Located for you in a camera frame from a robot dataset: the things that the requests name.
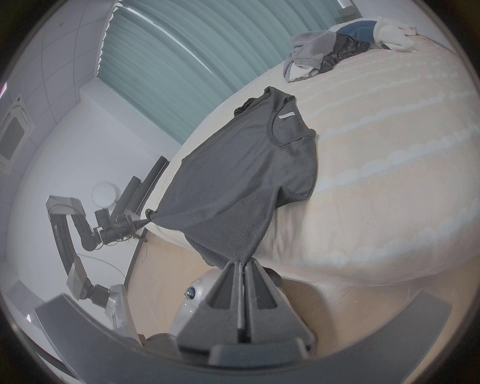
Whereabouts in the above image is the grey garment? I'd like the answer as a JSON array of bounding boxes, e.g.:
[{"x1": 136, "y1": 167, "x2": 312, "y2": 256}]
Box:
[{"x1": 283, "y1": 30, "x2": 338, "y2": 83}]

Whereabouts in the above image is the white ceiling air conditioner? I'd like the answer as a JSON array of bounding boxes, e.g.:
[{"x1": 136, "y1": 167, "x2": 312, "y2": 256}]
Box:
[{"x1": 0, "y1": 94, "x2": 37, "y2": 174}]

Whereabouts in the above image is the black T-shirt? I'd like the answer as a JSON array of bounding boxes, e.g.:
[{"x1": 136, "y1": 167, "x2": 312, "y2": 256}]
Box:
[{"x1": 145, "y1": 86, "x2": 319, "y2": 269}]

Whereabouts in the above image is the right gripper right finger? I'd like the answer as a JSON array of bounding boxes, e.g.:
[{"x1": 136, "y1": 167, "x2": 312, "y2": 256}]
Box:
[{"x1": 245, "y1": 259, "x2": 316, "y2": 355}]

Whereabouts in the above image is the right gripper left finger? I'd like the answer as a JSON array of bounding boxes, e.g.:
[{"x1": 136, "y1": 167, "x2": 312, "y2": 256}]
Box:
[{"x1": 177, "y1": 259, "x2": 244, "y2": 353}]

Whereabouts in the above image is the dark blue garment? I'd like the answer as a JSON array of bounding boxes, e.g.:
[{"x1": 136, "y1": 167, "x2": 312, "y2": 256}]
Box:
[{"x1": 335, "y1": 20, "x2": 377, "y2": 44}]

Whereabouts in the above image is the white garment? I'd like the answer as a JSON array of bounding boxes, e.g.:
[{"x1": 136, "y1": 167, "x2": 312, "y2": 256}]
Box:
[{"x1": 373, "y1": 17, "x2": 418, "y2": 52}]

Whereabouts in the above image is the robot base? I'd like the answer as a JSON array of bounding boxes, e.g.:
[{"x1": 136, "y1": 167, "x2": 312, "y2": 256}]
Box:
[{"x1": 105, "y1": 268, "x2": 226, "y2": 340}]

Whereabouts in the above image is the bed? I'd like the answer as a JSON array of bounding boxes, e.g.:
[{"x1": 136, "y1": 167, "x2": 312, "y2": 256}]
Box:
[{"x1": 127, "y1": 15, "x2": 479, "y2": 338}]

